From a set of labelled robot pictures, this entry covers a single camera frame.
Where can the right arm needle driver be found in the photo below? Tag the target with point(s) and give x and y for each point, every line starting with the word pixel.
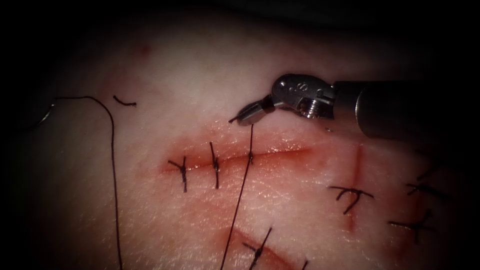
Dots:
pixel 300 92

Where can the right arm needle driver jaw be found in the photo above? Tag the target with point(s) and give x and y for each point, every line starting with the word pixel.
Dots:
pixel 253 116
pixel 252 107

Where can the dark right arm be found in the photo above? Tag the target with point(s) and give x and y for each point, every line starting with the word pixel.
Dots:
pixel 390 108

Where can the black stitching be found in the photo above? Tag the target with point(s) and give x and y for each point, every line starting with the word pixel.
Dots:
pixel 352 193
pixel 420 225
pixel 215 167
pixel 258 250

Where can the tissue pad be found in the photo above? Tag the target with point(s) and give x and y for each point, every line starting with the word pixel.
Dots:
pixel 172 75

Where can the short cut-off black thread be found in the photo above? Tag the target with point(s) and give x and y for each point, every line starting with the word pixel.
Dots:
pixel 122 102

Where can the curved needle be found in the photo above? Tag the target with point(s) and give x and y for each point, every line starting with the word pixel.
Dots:
pixel 46 116

